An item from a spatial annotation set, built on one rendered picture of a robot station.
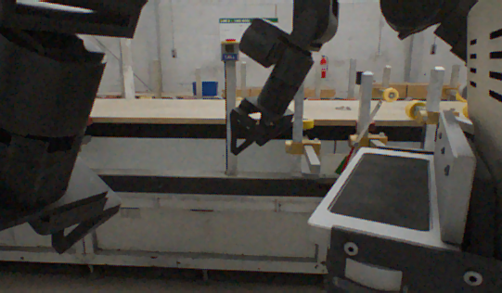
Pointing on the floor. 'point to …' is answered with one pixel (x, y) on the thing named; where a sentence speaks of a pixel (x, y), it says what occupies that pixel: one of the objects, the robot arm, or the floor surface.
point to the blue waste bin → (207, 89)
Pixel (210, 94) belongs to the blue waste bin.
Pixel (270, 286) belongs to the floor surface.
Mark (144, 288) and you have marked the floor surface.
